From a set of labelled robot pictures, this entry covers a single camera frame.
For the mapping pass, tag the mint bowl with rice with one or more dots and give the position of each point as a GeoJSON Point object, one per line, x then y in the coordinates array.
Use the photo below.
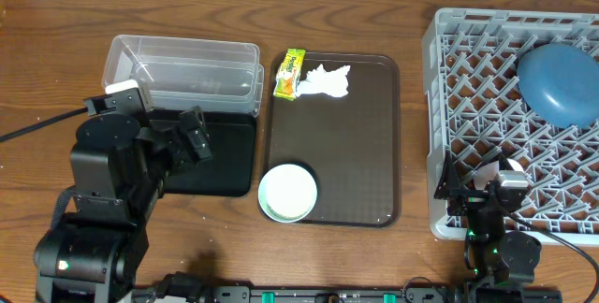
{"type": "Point", "coordinates": [287, 193]}

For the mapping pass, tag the grey dishwasher rack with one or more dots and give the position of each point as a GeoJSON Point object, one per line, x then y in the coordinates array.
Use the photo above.
{"type": "Point", "coordinates": [470, 59]}

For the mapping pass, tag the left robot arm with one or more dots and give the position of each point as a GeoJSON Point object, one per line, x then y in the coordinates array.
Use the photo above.
{"type": "Point", "coordinates": [120, 165]}

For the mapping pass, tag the green yellow snack wrapper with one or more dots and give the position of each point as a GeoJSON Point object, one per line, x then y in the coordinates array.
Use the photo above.
{"type": "Point", "coordinates": [288, 74]}

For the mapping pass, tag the blue plate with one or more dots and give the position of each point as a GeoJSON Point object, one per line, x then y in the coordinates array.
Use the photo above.
{"type": "Point", "coordinates": [559, 83]}

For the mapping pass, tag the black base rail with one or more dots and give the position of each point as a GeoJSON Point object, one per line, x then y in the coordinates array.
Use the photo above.
{"type": "Point", "coordinates": [185, 288]}

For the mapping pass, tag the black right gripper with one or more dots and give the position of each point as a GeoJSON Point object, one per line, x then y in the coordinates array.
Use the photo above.
{"type": "Point", "coordinates": [450, 188]}

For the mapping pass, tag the clear plastic bin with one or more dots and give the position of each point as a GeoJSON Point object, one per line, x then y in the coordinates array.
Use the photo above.
{"type": "Point", "coordinates": [181, 73]}

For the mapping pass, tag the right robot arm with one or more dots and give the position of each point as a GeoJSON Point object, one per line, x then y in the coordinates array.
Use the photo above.
{"type": "Point", "coordinates": [504, 262]}

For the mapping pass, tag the white tissue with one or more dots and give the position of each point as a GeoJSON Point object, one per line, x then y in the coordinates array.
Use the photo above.
{"type": "Point", "coordinates": [320, 81]}

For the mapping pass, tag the black waste tray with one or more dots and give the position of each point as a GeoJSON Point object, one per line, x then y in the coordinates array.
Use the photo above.
{"type": "Point", "coordinates": [224, 153]}

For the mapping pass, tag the dark brown serving tray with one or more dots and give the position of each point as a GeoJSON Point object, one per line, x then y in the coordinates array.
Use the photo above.
{"type": "Point", "coordinates": [350, 144]}

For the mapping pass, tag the pale pink cup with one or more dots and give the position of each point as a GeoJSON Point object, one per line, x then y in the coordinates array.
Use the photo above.
{"type": "Point", "coordinates": [488, 172]}

